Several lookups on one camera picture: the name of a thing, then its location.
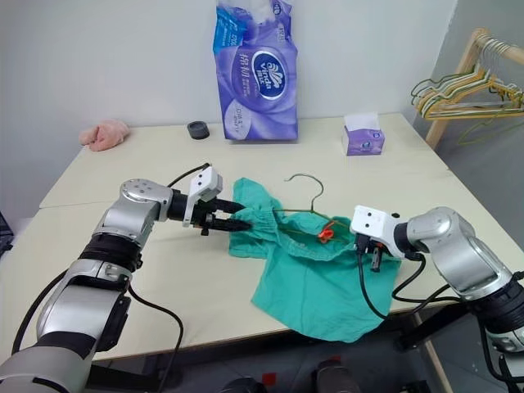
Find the purple tissue paper pack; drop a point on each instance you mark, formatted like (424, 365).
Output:
(254, 102)

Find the purple tissue box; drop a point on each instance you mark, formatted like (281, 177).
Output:
(364, 141)

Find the black table support bar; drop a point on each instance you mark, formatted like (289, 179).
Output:
(425, 329)

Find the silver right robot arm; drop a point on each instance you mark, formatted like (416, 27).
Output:
(450, 237)

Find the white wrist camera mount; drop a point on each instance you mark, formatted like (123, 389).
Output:
(370, 221)
(204, 182)

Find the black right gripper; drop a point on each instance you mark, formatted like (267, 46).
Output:
(366, 245)

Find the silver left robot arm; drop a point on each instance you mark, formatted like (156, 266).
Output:
(123, 221)

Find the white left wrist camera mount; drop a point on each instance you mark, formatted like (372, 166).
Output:
(204, 182)

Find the wooden clothes rack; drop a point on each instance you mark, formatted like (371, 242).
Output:
(440, 123)

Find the orange ribbon bow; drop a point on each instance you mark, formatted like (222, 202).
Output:
(326, 234)

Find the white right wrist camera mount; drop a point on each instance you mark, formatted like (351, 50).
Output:
(370, 221)

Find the teal green cloth garment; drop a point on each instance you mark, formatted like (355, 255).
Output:
(319, 294)

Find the pink fluffy cloth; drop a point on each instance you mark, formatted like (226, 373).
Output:
(104, 135)

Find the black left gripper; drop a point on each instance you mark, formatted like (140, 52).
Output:
(204, 215)

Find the dark rounded shape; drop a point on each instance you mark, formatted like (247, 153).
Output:
(337, 378)

